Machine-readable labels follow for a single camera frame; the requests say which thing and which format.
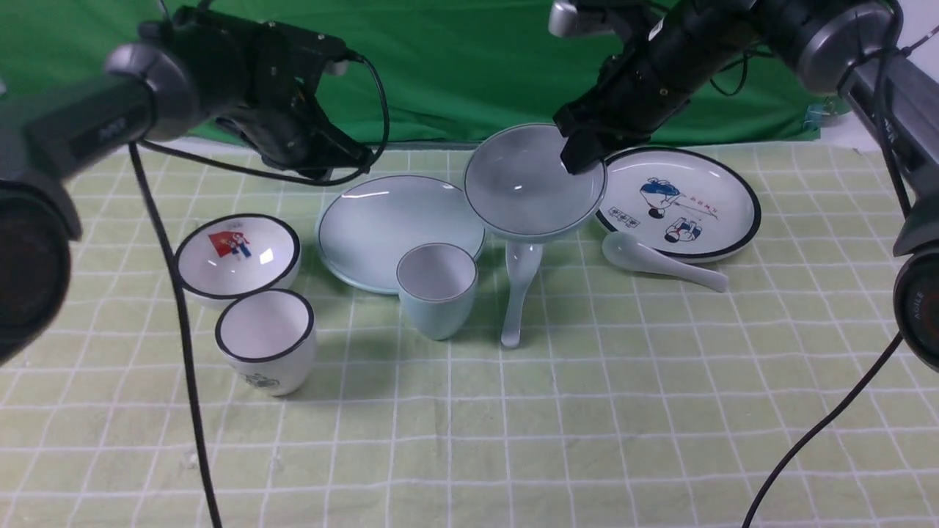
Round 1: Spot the pale blue bowl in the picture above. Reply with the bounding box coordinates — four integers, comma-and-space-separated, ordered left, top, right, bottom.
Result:
464, 123, 608, 241

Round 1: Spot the white ceramic spoon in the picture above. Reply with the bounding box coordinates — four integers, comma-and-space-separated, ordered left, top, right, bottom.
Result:
602, 232, 730, 292

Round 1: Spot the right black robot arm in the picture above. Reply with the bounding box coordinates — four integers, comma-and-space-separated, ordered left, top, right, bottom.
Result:
549, 1, 938, 368

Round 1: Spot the pale blue cup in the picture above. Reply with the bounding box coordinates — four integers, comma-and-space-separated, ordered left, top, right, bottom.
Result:
396, 243, 479, 341

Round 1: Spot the pale blue ceramic spoon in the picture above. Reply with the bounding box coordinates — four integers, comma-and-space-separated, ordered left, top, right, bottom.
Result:
500, 241, 544, 350

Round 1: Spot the pale blue plate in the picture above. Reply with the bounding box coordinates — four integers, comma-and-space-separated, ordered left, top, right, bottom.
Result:
316, 175, 486, 295

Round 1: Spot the light green checkered tablecloth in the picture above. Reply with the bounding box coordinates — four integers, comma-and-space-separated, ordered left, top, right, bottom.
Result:
1, 144, 901, 527

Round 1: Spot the clear clip on backdrop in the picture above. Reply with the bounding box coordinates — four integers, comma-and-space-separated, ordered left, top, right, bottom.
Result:
803, 103, 839, 131

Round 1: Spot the white cup black rim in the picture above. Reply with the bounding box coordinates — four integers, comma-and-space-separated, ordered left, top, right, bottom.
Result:
214, 290, 318, 397

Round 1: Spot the white plate cartoon print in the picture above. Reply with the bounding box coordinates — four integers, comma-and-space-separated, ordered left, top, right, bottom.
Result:
596, 147, 762, 264

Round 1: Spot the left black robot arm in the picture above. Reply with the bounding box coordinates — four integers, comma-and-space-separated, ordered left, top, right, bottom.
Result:
1, 1, 378, 362

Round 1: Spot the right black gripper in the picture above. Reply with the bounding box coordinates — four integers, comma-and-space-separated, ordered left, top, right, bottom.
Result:
551, 1, 766, 175

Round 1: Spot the green backdrop cloth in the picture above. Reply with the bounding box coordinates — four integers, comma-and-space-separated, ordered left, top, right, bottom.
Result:
1, 1, 819, 146

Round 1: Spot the white bowl black rim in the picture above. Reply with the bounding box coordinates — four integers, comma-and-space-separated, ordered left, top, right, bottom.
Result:
172, 213, 302, 310

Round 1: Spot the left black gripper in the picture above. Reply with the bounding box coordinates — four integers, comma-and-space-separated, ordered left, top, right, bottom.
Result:
158, 6, 375, 180

